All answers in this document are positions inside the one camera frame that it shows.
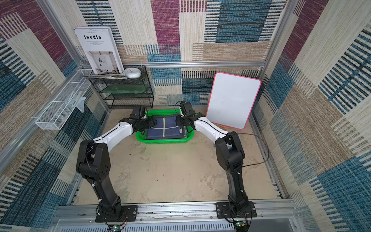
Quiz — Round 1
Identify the green plastic basket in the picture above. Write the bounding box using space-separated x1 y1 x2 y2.
136 109 194 144

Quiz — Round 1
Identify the Inedia magazine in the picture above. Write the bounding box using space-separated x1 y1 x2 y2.
74 27 124 75

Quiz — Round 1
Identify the white wire wall basket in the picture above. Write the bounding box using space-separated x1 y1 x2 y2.
35 69 91 130

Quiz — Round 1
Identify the white round bowl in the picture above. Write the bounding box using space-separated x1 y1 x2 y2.
124 67 142 78

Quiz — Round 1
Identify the navy blue pillowcase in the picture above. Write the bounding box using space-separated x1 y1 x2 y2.
146 115 186 140

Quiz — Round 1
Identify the pink framed whiteboard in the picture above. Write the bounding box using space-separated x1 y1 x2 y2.
206 72 261 130

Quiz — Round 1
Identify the black wire shelf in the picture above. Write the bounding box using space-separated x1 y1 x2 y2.
84 66 154 110

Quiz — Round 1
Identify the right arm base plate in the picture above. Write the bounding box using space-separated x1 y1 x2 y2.
215 201 258 219

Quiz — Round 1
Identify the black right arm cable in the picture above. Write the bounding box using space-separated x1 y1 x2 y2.
237 133 270 168

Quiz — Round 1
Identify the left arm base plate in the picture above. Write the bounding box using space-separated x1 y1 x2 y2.
95 205 138 223

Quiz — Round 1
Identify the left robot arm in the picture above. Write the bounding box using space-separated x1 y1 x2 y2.
76 106 157 222

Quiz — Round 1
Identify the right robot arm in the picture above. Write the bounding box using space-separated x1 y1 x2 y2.
175 101 256 218

